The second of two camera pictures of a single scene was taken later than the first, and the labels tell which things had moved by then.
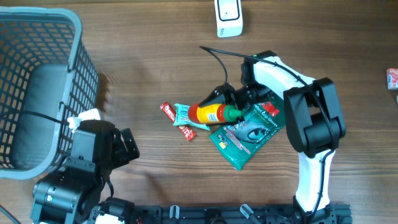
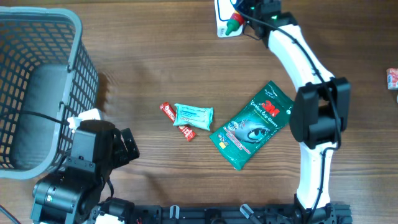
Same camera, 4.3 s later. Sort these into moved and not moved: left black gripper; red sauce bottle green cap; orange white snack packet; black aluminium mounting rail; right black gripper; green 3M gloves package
Moved: red sauce bottle green cap; right black gripper
Not moved: orange white snack packet; left black gripper; green 3M gloves package; black aluminium mounting rail
